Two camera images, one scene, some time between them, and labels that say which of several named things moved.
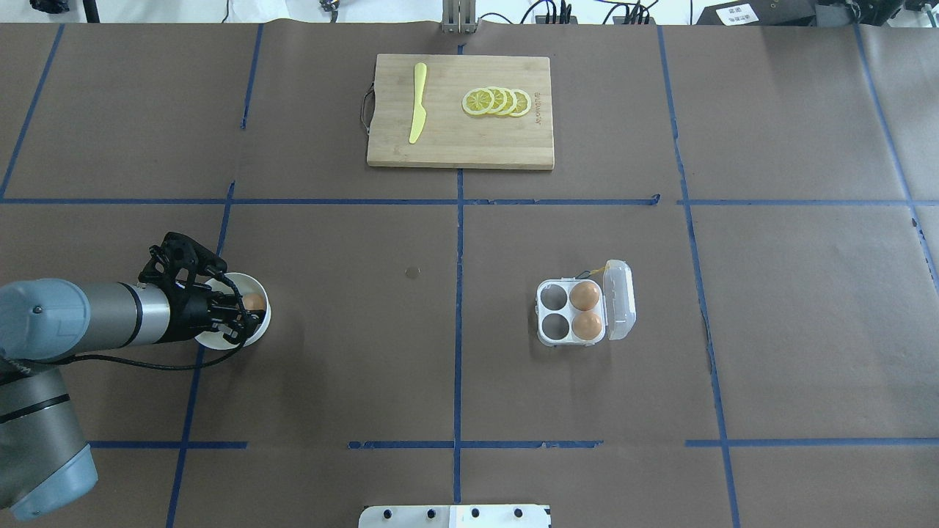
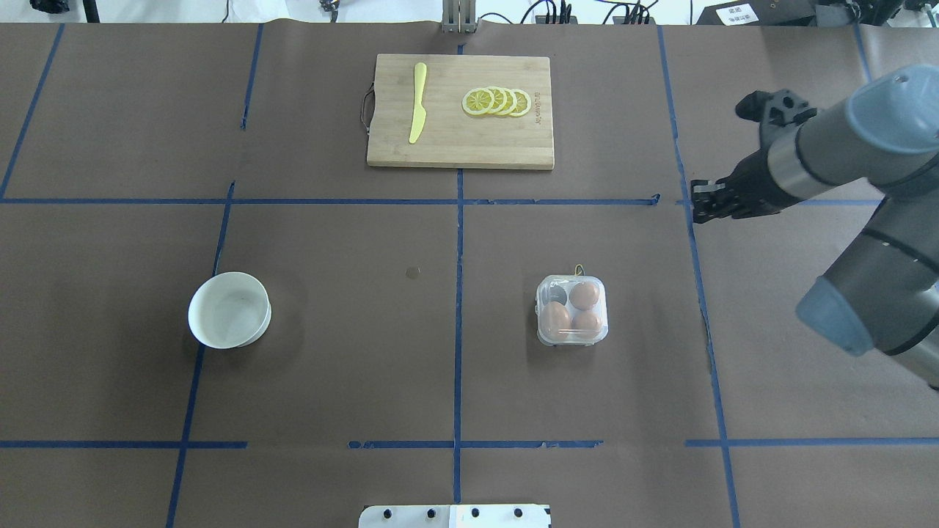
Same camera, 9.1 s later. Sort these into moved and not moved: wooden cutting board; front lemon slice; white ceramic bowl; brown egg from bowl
Moved: brown egg from bowl
Not moved: wooden cutting board; front lemon slice; white ceramic bowl
